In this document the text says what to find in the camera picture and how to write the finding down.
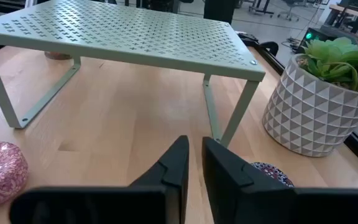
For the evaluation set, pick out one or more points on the purple patterned candle tin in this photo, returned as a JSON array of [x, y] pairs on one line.
[[275, 174]]

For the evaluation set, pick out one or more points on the wooden top desk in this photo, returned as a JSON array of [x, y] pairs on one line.
[[353, 12]]

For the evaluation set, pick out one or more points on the white geometric plant pot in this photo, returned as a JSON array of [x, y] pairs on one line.
[[315, 118]]

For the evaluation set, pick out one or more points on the green perforated metal shelf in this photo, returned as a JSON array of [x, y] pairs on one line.
[[120, 31]]

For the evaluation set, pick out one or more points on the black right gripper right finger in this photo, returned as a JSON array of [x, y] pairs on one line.
[[247, 202]]

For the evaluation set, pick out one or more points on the black post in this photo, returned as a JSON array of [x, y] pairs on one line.
[[219, 11]]

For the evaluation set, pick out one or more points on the grey office chair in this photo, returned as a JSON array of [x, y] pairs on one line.
[[291, 12]]

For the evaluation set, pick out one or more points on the green succulent plant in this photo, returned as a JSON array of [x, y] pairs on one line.
[[331, 59]]

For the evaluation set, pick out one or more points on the black box with green light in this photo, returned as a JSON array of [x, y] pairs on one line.
[[322, 34]]

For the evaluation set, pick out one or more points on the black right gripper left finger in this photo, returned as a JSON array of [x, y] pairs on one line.
[[154, 202]]

